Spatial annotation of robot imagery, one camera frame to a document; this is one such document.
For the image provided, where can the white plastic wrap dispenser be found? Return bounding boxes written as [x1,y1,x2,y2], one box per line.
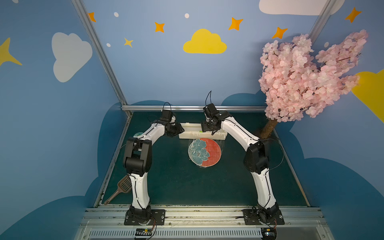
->
[179,123,228,140]

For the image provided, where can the clear plastic wrap sheet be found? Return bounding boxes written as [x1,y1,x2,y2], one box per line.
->
[186,136,228,169]

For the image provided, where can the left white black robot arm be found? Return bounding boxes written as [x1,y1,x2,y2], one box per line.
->
[123,121,184,221]

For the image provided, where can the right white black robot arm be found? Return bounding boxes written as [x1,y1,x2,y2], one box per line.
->
[202,105,280,222]

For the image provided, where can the red and teal floral plate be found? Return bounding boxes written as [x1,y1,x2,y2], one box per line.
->
[187,137,222,168]

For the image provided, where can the small lidded patterned jar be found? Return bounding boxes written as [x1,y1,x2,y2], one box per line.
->
[133,132,145,139]

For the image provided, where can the brown slotted spatula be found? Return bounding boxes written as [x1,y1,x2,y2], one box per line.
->
[104,175,132,205]

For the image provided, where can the pink artificial blossom tree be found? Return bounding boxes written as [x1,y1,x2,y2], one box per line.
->
[259,30,369,139]

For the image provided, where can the left small circuit board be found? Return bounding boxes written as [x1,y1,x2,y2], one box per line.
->
[134,229,153,239]

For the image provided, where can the small circuit board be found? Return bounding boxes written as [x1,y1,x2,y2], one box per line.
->
[134,229,153,239]
[261,228,277,240]

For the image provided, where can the right small circuit board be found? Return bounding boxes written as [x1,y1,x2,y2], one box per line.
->
[261,228,277,240]

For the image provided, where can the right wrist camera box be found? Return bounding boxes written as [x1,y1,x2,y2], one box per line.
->
[203,103,219,119]

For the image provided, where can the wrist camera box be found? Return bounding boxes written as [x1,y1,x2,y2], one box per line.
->
[203,103,219,119]
[160,110,176,123]

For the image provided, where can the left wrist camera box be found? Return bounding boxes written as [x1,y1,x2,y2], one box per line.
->
[160,110,176,123]

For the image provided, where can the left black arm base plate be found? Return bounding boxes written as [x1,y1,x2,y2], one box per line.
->
[124,208,166,226]

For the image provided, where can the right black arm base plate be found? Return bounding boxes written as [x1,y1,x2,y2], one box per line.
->
[242,209,285,226]

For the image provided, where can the aluminium front rail frame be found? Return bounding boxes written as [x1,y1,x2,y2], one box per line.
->
[75,205,334,240]

